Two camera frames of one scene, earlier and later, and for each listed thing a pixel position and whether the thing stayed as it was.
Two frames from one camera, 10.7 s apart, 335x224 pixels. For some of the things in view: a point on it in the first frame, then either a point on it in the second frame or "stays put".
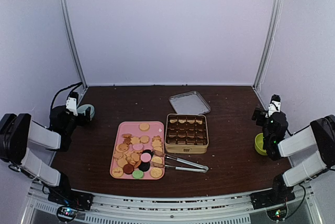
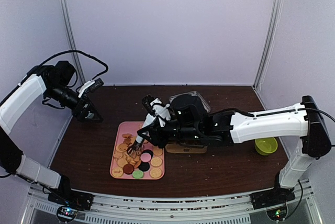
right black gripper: x=261 y=112 -> x=157 y=138
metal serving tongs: x=204 y=169 -> x=136 y=148
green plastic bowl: x=258 y=144 stays put
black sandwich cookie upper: x=148 y=151 stays put
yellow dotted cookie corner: x=156 y=172 stays put
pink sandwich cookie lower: x=145 y=157 stays put
